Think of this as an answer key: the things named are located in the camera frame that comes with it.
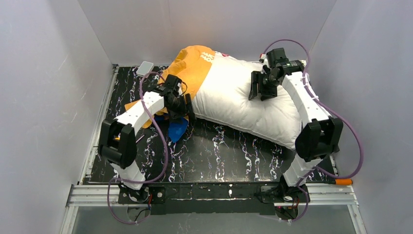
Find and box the white pillow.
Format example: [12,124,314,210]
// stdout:
[192,52,301,149]

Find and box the yellow and blue pillowcase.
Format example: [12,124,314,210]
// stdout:
[124,45,216,143]

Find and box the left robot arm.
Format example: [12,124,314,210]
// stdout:
[97,75,196,190]

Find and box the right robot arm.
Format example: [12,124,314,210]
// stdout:
[248,48,343,187]

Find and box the small white box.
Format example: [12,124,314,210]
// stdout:
[135,61,154,77]

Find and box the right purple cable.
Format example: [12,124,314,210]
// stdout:
[260,39,365,223]

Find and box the purple cable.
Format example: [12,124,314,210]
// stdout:
[106,71,169,225]
[260,39,365,223]

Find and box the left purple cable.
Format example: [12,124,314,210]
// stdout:
[106,71,169,225]

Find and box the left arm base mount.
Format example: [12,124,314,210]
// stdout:
[118,183,167,205]

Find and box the aluminium frame rail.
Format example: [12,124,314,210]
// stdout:
[58,64,120,234]

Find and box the orange handled tool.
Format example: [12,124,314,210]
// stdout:
[331,178,353,186]

